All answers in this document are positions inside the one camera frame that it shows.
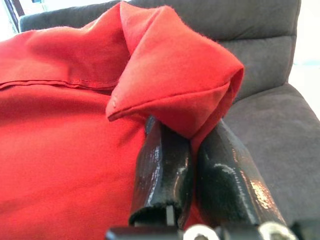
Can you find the red pillow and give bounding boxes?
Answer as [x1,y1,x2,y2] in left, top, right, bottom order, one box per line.
[0,1,245,240]

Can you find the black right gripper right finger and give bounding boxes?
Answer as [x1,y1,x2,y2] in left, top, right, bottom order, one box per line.
[196,118,287,226]

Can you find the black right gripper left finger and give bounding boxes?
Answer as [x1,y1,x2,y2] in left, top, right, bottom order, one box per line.
[128,114,195,230]

